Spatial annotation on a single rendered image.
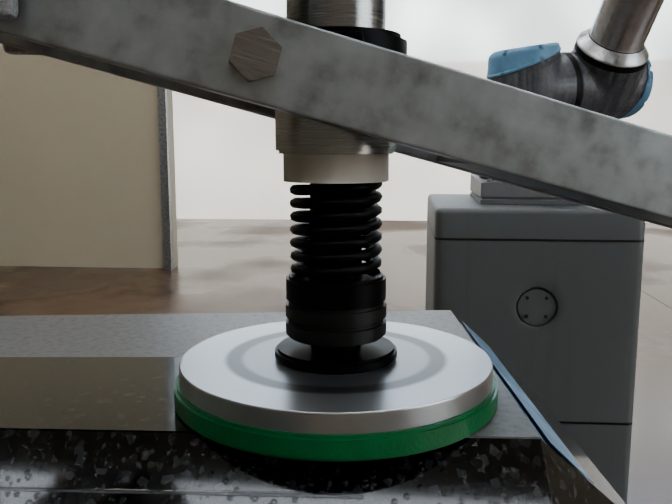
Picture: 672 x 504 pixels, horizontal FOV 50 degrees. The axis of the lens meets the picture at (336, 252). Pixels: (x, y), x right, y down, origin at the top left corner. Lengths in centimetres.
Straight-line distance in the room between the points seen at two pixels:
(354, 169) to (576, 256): 104
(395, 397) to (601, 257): 107
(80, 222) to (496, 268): 481
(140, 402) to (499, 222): 102
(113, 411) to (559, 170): 32
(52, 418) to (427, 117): 30
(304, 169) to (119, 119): 536
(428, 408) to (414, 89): 18
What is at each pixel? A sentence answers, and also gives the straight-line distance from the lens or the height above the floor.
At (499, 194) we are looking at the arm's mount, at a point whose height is 87.
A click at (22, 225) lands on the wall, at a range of 618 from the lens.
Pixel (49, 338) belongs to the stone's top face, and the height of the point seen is 80.
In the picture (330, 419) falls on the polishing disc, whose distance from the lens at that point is 40.
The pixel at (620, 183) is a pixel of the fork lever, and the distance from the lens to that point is 48.
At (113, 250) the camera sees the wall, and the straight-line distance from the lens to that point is 589.
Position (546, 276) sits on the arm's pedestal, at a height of 72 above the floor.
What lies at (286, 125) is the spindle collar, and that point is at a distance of 46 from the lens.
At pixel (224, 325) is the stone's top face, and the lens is 70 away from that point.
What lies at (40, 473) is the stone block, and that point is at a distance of 48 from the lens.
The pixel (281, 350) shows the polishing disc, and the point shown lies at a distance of 49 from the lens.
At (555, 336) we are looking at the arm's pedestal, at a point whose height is 60.
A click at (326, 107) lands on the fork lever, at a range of 42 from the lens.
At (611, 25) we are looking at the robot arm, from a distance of 159.
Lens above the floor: 98
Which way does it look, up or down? 9 degrees down
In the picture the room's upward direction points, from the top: straight up
